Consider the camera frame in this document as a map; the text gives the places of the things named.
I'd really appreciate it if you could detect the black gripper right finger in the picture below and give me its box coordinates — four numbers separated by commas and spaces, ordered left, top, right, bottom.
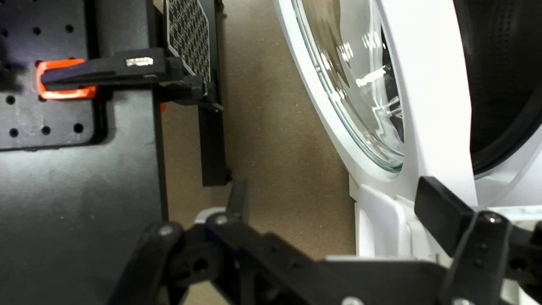
413, 174, 542, 305

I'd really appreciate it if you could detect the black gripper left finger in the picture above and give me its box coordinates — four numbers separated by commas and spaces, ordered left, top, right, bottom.
107, 177, 340, 305

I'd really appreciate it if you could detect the white detergent tray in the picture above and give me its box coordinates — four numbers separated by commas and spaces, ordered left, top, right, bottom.
347, 174, 542, 305

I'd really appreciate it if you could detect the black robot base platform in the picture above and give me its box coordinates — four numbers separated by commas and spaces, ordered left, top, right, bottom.
0, 0, 234, 305

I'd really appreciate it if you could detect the white washing machine number 8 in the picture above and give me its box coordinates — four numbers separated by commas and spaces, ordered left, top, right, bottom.
345, 0, 542, 305

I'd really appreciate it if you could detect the white round washer door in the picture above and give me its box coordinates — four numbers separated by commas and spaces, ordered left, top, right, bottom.
273, 0, 483, 208

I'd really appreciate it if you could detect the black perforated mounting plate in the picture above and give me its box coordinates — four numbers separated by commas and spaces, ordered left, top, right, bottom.
0, 0, 110, 152

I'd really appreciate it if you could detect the orange and black clamp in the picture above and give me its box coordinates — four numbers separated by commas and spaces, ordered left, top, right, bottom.
34, 45, 207, 104

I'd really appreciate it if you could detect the black diamond mesh plate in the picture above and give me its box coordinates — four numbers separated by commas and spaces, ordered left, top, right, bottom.
164, 0, 215, 81

